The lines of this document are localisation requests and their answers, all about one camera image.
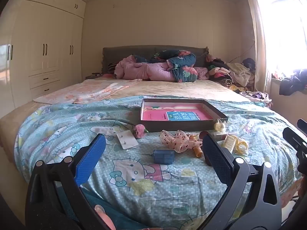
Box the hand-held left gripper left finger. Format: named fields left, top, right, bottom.
left=25, top=133, right=113, bottom=230

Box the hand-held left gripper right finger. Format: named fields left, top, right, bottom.
left=199, top=133, right=282, bottom=230

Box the cream rectangular hair claw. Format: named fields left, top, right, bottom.
left=223, top=135, right=238, bottom=152

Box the orange hair claw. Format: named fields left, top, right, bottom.
left=188, top=134, right=205, bottom=158

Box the white earring card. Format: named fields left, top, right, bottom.
left=116, top=130, right=139, bottom=150

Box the dotted ribbon hair bow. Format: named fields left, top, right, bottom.
left=159, top=129, right=203, bottom=153

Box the small blue plastic box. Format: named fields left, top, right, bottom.
left=152, top=149, right=175, bottom=165

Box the dark cardboard box tray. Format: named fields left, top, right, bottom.
left=140, top=98, right=228, bottom=133

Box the pale yellow wrapped ornament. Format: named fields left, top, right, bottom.
left=213, top=118, right=227, bottom=132

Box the teal cloth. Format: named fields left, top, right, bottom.
left=55, top=187, right=154, bottom=230

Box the dark garment on windowsill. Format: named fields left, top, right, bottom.
left=279, top=69, right=307, bottom=96

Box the purple garment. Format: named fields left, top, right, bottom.
left=240, top=90, right=272, bottom=104

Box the pink fluffy hair clip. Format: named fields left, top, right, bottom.
left=133, top=124, right=149, bottom=139

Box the cartoon cat print blanket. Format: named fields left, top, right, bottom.
left=14, top=95, right=303, bottom=229

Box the peach floral blanket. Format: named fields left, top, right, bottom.
left=34, top=79, right=142, bottom=104

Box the bed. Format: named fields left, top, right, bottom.
left=0, top=75, right=304, bottom=230

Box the pile of clothes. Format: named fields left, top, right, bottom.
left=206, top=55, right=257, bottom=93

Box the bedside table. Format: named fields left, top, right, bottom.
left=85, top=72, right=103, bottom=80

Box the beige curtain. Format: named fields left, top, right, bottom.
left=246, top=0, right=272, bottom=94

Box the striped pillow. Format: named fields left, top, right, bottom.
left=107, top=62, right=118, bottom=75

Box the window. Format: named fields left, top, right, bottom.
left=254, top=0, right=307, bottom=78

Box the pink quilt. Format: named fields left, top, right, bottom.
left=114, top=55, right=209, bottom=81

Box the grey padded headboard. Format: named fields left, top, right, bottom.
left=102, top=45, right=209, bottom=75

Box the cream built-in wardrobe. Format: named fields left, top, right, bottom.
left=0, top=0, right=87, bottom=119

